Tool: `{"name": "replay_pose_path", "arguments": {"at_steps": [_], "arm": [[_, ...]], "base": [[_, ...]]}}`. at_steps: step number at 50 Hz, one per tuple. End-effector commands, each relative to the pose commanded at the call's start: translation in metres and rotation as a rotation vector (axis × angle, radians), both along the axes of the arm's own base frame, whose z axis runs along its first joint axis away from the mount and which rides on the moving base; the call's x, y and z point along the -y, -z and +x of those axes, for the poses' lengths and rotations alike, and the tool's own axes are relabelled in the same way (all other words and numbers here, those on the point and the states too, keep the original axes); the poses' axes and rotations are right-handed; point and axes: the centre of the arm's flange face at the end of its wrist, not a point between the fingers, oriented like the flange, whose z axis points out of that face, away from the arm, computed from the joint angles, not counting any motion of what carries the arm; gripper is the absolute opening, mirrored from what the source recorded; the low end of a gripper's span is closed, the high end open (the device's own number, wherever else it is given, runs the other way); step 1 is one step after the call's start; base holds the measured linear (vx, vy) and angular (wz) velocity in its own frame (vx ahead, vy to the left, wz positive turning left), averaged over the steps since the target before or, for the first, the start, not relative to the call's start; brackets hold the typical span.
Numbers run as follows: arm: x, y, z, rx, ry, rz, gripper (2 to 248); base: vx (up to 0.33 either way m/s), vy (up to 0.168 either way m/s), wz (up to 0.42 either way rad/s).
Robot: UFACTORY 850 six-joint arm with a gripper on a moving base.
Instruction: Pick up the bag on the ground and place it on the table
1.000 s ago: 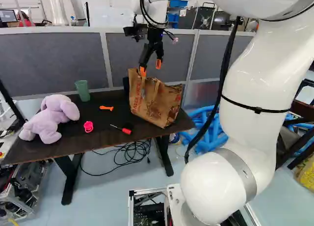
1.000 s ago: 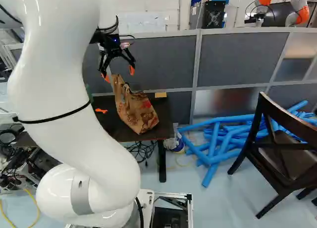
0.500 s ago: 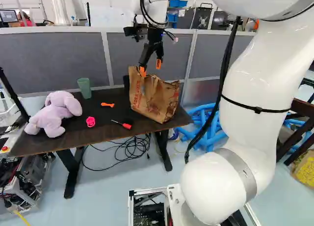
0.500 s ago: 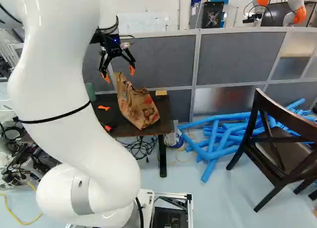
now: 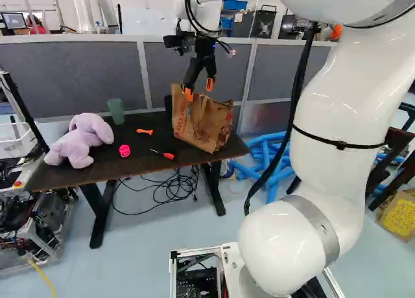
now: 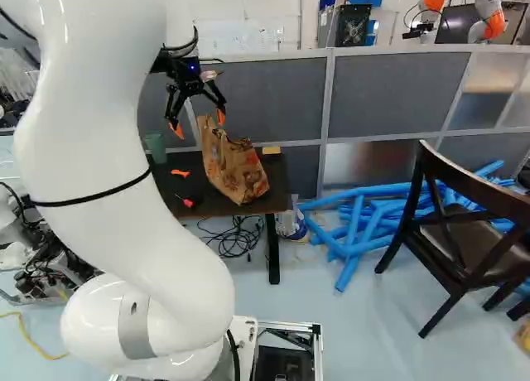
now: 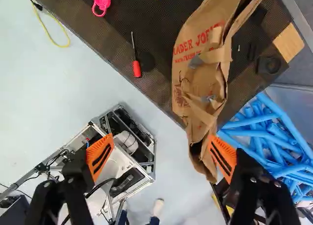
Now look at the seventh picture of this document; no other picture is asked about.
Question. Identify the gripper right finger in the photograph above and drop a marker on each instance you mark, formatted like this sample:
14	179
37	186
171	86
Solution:
221	154

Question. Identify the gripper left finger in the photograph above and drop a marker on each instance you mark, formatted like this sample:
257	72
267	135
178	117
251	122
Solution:
99	153

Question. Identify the brown paper bag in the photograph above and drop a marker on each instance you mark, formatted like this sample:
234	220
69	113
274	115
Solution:
198	88

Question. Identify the person's legs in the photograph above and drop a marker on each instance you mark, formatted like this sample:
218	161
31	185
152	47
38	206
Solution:
157	206

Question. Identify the black hexagonal nut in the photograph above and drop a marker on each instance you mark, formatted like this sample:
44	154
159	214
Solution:
268	64

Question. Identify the light wooden board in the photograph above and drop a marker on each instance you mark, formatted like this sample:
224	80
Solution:
288	42

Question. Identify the dark mesh-top table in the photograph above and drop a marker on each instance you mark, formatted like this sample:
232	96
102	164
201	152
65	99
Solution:
146	17

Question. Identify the blue tube frame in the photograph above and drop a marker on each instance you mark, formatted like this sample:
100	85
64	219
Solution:
266	134

